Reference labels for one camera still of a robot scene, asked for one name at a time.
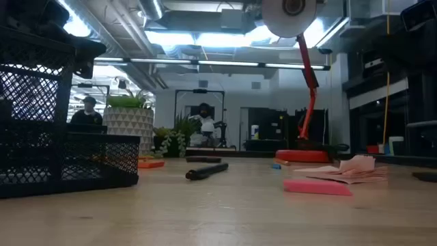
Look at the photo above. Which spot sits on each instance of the red desk lamp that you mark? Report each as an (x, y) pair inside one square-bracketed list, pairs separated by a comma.
[(302, 156)]

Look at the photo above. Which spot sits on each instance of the pink sticky note pad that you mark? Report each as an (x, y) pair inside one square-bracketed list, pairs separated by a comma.
[(315, 188)]

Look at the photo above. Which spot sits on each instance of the red and black scissors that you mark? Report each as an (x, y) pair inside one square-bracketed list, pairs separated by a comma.
[(203, 159)]

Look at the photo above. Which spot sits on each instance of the blue binder clip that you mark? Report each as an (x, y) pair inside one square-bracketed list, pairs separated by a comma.
[(276, 166)]

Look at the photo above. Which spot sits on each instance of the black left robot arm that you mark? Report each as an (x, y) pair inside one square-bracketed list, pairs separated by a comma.
[(27, 13)]

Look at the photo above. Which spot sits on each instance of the white bottle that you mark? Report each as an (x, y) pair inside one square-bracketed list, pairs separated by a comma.
[(254, 132)]

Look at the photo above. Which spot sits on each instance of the person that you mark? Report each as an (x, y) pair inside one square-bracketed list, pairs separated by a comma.
[(205, 123), (87, 116)]

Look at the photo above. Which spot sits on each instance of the pale green box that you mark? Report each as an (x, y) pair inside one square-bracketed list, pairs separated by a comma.
[(396, 145)]

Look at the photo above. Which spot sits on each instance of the pink paper note stack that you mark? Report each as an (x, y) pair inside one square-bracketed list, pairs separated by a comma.
[(355, 169)]

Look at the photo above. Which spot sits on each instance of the small red bin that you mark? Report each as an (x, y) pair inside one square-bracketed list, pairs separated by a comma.
[(373, 149)]

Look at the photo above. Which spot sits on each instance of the black pen white print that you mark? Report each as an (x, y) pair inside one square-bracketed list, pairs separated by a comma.
[(206, 171)]

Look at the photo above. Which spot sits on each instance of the black mesh desk organizer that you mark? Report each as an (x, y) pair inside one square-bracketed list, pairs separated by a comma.
[(34, 164)]

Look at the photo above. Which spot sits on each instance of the white patterned pot green succulent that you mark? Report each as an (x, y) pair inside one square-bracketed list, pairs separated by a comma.
[(128, 126)]

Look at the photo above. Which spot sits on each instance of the black background stand frame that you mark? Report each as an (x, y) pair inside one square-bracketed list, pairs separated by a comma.
[(199, 91)]

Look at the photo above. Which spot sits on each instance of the orange sticky note pad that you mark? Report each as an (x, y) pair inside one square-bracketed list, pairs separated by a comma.
[(150, 164)]

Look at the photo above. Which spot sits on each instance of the long ceiling light strip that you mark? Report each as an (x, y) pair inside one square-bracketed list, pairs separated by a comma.
[(225, 63)]

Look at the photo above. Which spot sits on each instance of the dark pot trailing succulent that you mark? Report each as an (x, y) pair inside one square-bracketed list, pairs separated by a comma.
[(177, 136)]

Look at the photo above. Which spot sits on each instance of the black computer monitor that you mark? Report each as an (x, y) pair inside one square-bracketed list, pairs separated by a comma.
[(87, 128)]

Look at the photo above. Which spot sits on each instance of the grey horizontal bar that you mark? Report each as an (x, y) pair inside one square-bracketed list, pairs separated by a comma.
[(421, 124)]

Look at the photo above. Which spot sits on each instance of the silver ventilation duct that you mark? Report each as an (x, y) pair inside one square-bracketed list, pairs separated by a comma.
[(152, 8)]

